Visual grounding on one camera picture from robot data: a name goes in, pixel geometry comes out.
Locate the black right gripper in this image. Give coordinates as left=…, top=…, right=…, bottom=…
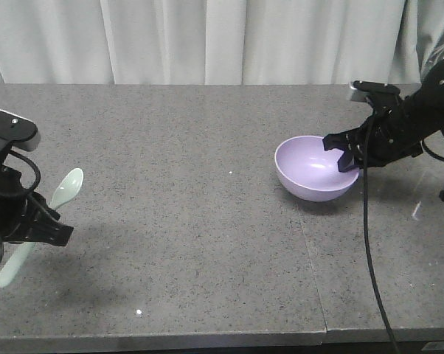
left=322, top=106, right=425, bottom=173

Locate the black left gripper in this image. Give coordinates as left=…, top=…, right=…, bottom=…
left=0, top=164, right=74, bottom=246

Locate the mint green plastic spoon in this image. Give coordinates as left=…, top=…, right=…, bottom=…
left=0, top=167, right=85, bottom=289

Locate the purple plastic bowl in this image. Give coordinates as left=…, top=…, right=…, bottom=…
left=274, top=136, right=359, bottom=202

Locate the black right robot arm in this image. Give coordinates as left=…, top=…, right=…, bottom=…
left=322, top=59, right=444, bottom=173

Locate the grey stone countertop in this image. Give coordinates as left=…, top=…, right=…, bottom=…
left=0, top=83, right=444, bottom=346

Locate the white curtain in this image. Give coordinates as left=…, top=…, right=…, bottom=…
left=0, top=1, right=444, bottom=85

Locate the black right camera cable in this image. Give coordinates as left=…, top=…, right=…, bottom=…
left=361, top=110, right=403, bottom=354

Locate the black camera cable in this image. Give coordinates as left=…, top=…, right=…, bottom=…
left=361, top=110, right=403, bottom=354
left=0, top=150, right=42, bottom=276

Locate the black left camera cable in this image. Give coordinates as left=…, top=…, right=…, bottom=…
left=0, top=150, right=42, bottom=276

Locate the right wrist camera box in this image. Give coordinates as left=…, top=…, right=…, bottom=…
left=347, top=80, right=400, bottom=103

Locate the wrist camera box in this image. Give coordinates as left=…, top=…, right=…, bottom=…
left=347, top=80, right=400, bottom=103
left=0, top=109, right=41, bottom=155

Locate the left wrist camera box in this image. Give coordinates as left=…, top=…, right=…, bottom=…
left=0, top=109, right=41, bottom=155

